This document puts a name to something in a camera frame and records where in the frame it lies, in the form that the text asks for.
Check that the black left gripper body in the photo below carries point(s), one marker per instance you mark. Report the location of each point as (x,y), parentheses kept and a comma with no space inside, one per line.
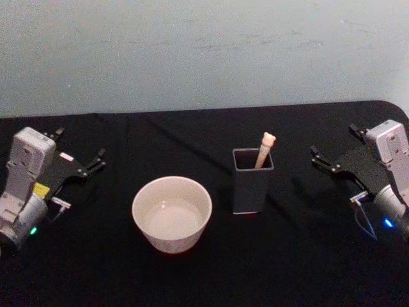
(62,172)

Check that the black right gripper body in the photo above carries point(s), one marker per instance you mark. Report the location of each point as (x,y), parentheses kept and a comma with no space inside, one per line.
(364,171)

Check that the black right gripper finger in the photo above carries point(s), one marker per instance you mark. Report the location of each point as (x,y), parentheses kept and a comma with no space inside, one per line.
(322,162)
(358,131)

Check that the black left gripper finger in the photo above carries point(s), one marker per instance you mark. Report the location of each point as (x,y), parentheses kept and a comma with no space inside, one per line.
(57,132)
(96,163)

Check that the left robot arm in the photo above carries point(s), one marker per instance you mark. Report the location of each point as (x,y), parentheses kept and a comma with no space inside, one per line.
(22,179)

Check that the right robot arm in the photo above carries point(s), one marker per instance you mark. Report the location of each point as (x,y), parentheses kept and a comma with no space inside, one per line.
(388,153)

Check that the cream utensil with bear head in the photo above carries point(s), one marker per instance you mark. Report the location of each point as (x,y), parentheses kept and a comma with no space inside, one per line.
(264,150)

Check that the dark grey square holder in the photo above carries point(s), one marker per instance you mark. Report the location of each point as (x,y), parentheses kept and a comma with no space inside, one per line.
(250,192)

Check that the white ceramic bowl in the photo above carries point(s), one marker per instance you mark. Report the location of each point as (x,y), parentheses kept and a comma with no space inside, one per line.
(172,220)

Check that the black table cloth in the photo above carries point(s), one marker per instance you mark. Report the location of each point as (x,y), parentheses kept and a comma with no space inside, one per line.
(204,275)

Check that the plain pale wall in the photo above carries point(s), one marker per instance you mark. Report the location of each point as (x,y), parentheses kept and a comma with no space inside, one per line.
(204,54)

